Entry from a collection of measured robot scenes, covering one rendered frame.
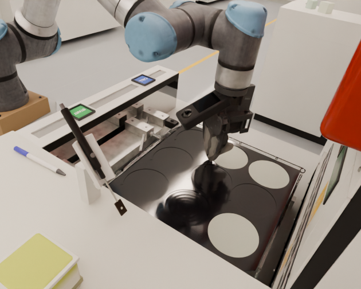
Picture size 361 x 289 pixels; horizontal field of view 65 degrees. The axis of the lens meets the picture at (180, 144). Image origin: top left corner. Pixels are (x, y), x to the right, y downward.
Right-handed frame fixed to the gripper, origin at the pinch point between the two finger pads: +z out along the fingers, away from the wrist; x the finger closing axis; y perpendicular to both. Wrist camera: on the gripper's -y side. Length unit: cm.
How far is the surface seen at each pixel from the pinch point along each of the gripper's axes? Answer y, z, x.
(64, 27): -2, 68, 343
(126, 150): -17.4, 3.3, 12.6
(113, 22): 70, 75, 388
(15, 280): -40.6, -12.0, -23.9
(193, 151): -1.7, 1.3, 4.5
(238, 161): 7.7, 1.3, -2.7
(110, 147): -21.2, 3.3, 15.1
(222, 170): 1.8, 1.4, -4.0
